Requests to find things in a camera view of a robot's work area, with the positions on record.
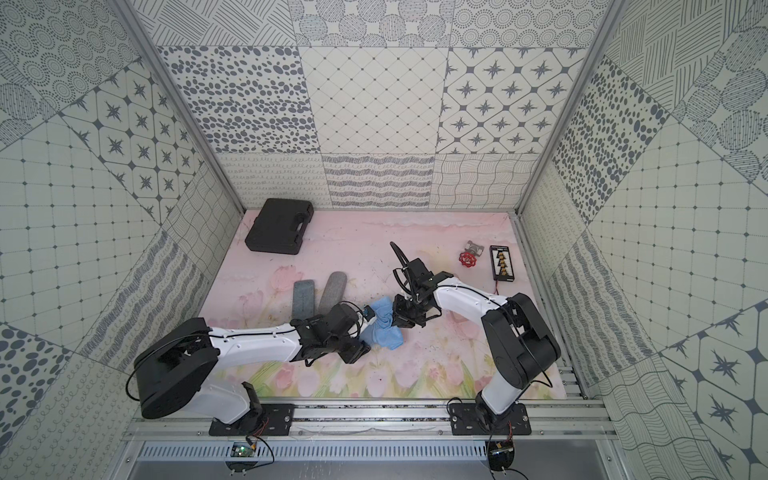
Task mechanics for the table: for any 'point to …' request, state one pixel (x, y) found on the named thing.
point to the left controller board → (242, 449)
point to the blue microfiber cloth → (382, 330)
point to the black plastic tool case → (280, 226)
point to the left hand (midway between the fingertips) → (370, 346)
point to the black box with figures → (501, 262)
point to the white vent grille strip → (320, 452)
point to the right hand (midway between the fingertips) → (395, 324)
